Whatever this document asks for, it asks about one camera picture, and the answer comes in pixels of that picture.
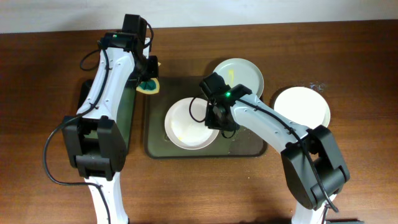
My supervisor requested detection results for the dark green water tray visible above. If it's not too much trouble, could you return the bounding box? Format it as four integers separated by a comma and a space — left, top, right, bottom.
77, 79, 136, 152

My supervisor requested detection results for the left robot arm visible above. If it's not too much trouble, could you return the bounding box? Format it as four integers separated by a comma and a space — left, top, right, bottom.
62, 31, 159, 223

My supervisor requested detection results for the grey round plate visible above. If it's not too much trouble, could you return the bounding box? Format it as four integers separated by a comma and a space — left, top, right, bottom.
213, 58, 264, 98

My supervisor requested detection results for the yellow green sponge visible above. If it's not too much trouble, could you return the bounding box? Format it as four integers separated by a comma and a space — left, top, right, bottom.
136, 62, 160, 95

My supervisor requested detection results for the white round plate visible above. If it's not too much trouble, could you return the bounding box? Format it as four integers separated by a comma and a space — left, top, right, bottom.
164, 97, 219, 151

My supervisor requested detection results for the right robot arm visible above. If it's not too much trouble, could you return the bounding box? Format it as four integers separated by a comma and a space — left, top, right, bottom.
200, 83, 350, 223

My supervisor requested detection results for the pink round plate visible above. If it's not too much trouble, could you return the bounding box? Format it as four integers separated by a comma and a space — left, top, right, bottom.
273, 86, 331, 129

